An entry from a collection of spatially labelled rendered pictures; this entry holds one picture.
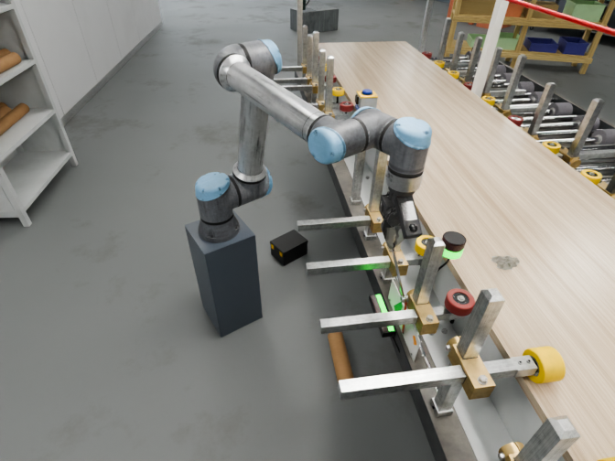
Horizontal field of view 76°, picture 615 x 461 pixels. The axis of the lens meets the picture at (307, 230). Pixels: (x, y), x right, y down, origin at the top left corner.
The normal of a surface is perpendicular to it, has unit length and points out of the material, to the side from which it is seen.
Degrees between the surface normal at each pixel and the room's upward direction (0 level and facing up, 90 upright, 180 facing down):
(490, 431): 0
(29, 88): 90
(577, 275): 0
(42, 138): 90
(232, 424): 0
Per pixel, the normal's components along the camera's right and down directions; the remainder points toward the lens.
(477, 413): 0.02, -0.78
